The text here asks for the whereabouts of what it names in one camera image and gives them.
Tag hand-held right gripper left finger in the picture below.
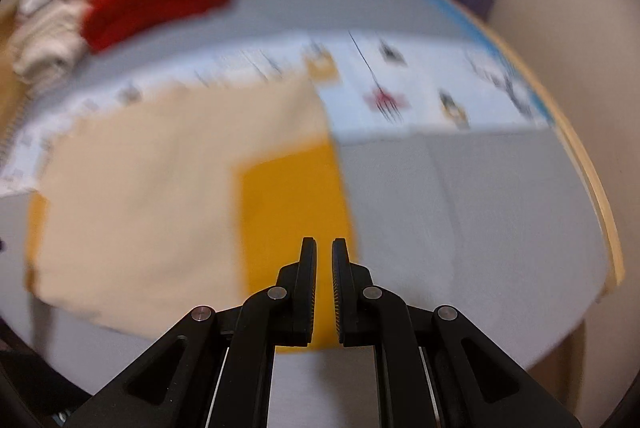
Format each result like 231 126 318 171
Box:
80 237 318 428

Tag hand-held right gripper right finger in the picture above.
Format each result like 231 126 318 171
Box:
331 238 581 428

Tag beige and yellow hooded jacket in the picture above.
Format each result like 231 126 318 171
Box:
25 73 358 354

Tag printed bed sheet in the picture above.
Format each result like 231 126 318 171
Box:
0 0 626 409

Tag folded white fluffy blanket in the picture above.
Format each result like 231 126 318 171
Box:
10 0 93 84

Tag wooden bed frame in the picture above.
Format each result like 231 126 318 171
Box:
477 16 627 296

